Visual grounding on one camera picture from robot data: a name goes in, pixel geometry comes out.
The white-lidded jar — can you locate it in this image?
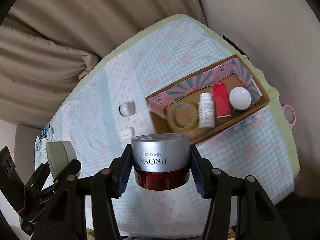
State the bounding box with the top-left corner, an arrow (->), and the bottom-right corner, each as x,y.
229,87 -> 252,112

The small white bottle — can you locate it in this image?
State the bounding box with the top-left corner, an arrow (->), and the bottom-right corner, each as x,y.
199,92 -> 215,129

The clear tape roll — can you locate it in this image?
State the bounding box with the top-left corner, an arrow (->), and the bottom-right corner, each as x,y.
167,101 -> 199,133

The blue item on cloth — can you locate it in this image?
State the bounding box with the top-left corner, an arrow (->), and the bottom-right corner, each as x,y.
41,123 -> 50,137

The cardboard box with pink lining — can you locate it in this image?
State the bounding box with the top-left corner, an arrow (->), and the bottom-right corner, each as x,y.
146,55 -> 270,144

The small black-lidded white jar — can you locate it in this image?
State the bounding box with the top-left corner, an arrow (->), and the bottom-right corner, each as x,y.
118,101 -> 136,116

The pink ring object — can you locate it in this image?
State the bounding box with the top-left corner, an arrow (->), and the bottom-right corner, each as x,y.
282,104 -> 297,130

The beige curtain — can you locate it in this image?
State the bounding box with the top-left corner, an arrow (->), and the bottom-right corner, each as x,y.
1,0 -> 206,127

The red rectangular box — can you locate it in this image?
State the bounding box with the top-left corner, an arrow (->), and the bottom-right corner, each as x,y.
213,83 -> 232,118

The white earbuds case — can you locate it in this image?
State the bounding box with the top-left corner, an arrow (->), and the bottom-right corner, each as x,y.
120,127 -> 135,140

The silver red cream jar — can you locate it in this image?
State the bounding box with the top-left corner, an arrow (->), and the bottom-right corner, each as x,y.
131,133 -> 190,191

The green-lidded jar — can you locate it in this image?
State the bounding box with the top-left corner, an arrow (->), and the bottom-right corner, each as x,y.
46,141 -> 77,179

